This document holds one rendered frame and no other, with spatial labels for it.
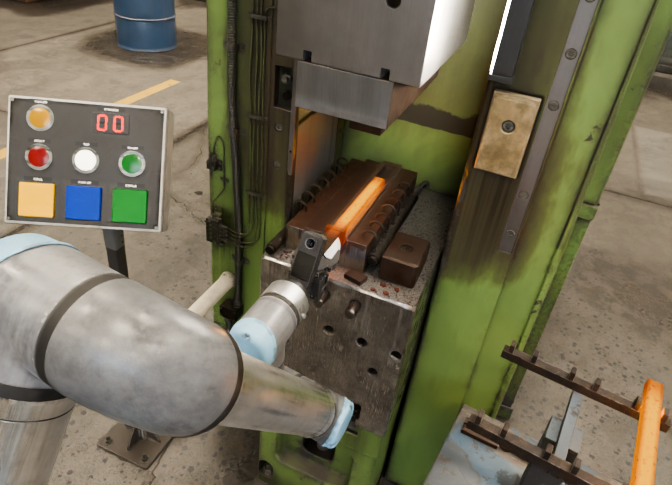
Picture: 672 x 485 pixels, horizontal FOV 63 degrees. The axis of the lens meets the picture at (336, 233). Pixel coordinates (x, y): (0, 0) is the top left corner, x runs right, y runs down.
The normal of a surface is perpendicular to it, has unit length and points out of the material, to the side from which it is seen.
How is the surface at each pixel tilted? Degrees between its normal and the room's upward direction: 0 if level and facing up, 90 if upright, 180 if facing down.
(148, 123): 60
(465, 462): 0
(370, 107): 90
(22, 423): 74
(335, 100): 90
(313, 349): 90
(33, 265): 14
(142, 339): 40
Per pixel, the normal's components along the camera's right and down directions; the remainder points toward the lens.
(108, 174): 0.08, 0.07
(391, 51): -0.39, 0.48
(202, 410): 0.63, 0.42
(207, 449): 0.11, -0.83
